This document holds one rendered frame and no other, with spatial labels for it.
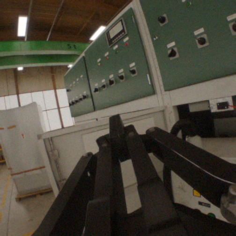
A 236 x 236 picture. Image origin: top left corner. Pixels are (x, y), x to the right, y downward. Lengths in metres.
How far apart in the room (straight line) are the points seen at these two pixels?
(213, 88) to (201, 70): 0.09
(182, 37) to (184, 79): 0.19
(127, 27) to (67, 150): 0.76
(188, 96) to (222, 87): 0.16
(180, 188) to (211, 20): 0.68
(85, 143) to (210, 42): 0.64
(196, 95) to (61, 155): 0.64
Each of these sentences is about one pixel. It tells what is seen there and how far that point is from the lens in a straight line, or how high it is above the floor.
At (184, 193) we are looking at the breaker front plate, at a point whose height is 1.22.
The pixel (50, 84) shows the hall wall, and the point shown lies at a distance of 11.83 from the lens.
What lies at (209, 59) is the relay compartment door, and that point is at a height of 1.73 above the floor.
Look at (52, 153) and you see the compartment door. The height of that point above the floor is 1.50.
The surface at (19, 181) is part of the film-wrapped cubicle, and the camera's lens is 4.09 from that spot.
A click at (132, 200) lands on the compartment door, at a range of 0.78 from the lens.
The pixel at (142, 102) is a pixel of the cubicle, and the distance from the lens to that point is 0.87.
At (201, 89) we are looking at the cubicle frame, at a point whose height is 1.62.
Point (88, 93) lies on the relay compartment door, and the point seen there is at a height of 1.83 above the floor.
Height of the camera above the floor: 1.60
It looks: 3 degrees down
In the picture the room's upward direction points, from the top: 12 degrees counter-clockwise
